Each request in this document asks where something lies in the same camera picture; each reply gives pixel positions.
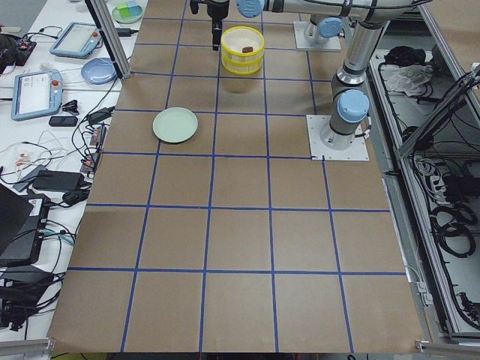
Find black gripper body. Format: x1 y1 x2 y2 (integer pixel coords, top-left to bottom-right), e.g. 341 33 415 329
189 0 229 51

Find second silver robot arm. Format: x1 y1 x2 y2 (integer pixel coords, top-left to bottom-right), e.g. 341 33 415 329
189 1 342 51

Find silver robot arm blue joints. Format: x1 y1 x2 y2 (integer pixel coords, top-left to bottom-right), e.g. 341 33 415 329
235 0 413 137

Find yellow bamboo steamer basket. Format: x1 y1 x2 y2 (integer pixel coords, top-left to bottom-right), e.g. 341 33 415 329
221 56 263 76

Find green plate with blocks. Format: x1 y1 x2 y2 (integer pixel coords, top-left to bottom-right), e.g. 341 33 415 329
112 1 143 24

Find light green round plate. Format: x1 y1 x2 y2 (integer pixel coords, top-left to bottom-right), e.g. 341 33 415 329
152 107 198 143

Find blue round plate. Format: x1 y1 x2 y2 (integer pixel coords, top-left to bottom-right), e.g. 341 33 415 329
81 58 117 85

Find teach pendant upper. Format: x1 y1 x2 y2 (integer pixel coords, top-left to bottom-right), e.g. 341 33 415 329
49 22 101 59

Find teach pendant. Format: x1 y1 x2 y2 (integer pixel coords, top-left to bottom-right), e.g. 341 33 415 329
11 70 63 122
49 22 101 59

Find black phone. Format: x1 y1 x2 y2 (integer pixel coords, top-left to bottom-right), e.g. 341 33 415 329
49 115 78 128

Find teach pendant lower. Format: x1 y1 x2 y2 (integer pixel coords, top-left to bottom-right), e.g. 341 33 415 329
11 70 63 122

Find white crumpled cloth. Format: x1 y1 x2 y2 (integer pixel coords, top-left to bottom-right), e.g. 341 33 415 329
385 64 434 97

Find black power adapter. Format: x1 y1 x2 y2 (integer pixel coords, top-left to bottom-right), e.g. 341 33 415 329
32 170 84 192

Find black laptop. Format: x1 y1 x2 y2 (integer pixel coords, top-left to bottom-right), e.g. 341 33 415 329
1 185 50 267

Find aluminium frame post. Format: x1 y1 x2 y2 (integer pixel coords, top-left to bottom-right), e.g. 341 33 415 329
85 0 131 81

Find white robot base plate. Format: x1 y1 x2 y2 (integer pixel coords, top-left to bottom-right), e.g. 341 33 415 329
306 115 370 161

